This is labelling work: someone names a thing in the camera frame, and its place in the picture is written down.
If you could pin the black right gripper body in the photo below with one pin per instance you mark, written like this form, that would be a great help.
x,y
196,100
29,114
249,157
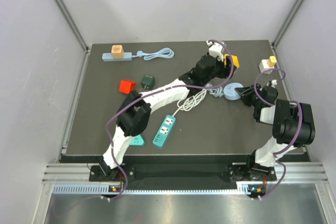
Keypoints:
x,y
252,98

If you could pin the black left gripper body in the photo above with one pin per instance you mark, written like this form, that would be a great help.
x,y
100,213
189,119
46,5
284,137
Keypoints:
x,y
220,71

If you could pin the round light blue socket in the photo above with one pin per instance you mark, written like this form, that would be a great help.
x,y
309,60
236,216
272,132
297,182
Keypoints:
x,y
230,93

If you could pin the yellow cube plug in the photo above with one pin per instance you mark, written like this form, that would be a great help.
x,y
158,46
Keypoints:
x,y
234,58

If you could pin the white cube socket adapter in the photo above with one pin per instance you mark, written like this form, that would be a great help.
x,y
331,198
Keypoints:
x,y
266,64

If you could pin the small orange plug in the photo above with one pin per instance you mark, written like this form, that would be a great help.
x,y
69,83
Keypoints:
x,y
271,61

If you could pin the dark green cube plug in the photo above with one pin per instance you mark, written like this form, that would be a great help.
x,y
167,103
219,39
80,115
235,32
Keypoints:
x,y
147,82

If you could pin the teal power strip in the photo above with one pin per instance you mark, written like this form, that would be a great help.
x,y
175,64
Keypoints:
x,y
164,131

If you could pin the red cube plug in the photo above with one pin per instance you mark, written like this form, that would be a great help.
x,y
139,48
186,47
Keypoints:
x,y
126,86

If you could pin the orange cube plug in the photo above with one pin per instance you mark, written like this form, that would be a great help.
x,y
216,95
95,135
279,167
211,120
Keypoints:
x,y
117,52

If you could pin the teal triangular socket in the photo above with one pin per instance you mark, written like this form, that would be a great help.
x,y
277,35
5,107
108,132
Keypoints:
x,y
137,141

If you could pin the light blue power strip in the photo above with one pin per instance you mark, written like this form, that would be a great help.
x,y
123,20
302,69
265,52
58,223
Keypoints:
x,y
108,57

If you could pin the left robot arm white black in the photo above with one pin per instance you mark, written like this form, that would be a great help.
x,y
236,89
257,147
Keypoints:
x,y
133,115

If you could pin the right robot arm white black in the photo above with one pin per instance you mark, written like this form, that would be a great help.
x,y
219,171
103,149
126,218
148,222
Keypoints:
x,y
292,128

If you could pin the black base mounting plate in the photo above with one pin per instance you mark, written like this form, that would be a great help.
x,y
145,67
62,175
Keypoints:
x,y
220,172

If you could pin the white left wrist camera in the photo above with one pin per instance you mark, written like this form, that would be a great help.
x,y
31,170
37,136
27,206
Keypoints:
x,y
216,49

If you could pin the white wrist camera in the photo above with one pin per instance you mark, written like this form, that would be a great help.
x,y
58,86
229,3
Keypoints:
x,y
216,49
272,83

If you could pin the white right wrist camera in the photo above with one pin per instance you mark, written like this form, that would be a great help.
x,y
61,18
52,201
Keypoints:
x,y
272,83

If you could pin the light blue cable duct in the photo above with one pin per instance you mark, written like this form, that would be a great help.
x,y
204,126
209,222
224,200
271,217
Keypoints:
x,y
101,189

